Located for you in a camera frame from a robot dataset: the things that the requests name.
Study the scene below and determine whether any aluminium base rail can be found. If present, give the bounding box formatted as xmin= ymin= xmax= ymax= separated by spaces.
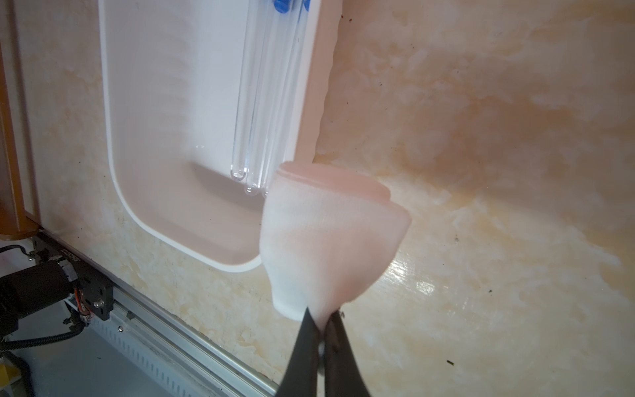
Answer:
xmin=29 ymin=232 xmax=279 ymax=397

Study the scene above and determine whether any wooden shelf rack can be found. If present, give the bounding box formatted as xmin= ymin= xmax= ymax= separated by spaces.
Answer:
xmin=1 ymin=54 xmax=39 ymax=242

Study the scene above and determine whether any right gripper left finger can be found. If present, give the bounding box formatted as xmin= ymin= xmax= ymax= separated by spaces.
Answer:
xmin=275 ymin=309 xmax=322 ymax=397

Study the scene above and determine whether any test tube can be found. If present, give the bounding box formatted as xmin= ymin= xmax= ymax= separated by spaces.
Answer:
xmin=245 ymin=6 xmax=299 ymax=195
xmin=230 ymin=1 xmax=294 ymax=183
xmin=262 ymin=1 xmax=311 ymax=197

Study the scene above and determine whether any white wipe cloth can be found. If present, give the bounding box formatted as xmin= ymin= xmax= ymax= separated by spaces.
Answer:
xmin=260 ymin=162 xmax=412 ymax=330

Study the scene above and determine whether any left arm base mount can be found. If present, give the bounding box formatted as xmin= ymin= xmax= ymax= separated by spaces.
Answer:
xmin=1 ymin=232 xmax=115 ymax=353

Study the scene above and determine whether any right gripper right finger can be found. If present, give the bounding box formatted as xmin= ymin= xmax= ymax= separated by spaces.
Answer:
xmin=323 ymin=312 xmax=370 ymax=397

